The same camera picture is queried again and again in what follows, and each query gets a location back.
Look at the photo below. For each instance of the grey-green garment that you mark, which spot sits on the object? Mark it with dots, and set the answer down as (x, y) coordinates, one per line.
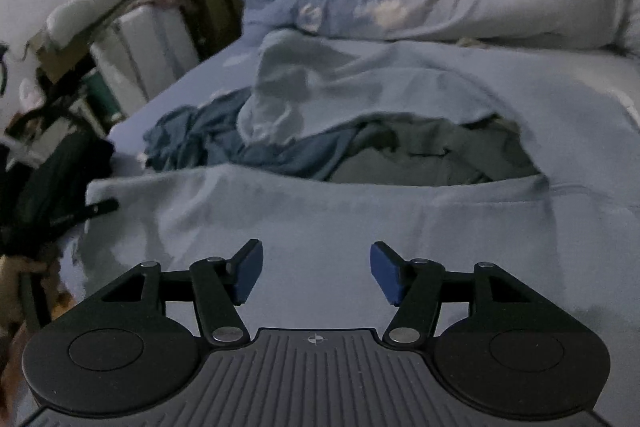
(425, 152)

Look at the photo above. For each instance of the green container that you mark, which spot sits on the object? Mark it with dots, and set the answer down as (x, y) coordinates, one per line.
(99, 96)

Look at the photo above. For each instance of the black bag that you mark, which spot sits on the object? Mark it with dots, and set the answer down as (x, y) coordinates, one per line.
(55, 187)

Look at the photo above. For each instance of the dark blue t-shirt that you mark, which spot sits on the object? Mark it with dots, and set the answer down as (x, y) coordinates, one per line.
(220, 147)

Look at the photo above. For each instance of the white cabinet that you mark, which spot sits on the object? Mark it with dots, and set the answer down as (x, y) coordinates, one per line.
(145, 52)

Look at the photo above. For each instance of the light blue sweatshirt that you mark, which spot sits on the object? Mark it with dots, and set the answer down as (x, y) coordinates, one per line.
(325, 217)

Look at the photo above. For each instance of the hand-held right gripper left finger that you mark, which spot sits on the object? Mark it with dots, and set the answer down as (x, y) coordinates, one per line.
(248, 269)

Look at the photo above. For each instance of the brown patterned cloth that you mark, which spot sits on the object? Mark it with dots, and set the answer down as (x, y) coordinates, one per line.
(30, 287)

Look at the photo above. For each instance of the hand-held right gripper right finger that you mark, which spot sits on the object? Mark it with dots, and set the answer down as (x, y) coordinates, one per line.
(386, 273)

